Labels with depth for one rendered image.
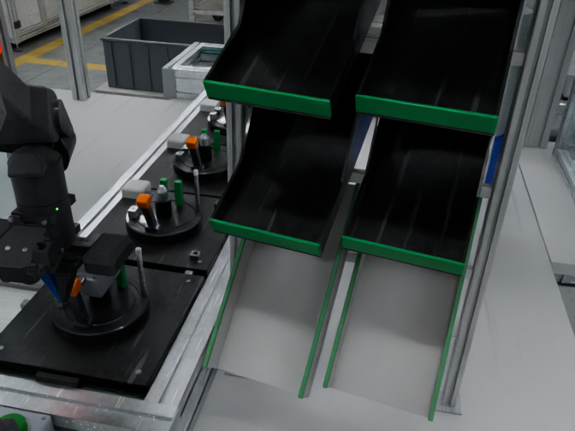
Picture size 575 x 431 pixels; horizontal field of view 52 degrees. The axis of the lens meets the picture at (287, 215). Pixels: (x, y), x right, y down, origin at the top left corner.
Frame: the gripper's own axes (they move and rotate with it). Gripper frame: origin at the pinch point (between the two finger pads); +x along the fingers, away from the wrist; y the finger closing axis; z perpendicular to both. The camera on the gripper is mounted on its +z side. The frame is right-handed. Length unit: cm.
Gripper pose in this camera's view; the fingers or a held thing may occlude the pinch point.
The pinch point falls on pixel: (59, 280)
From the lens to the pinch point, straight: 80.0
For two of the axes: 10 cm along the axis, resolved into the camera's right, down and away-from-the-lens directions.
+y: 9.8, 1.2, -1.5
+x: -0.3, 8.6, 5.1
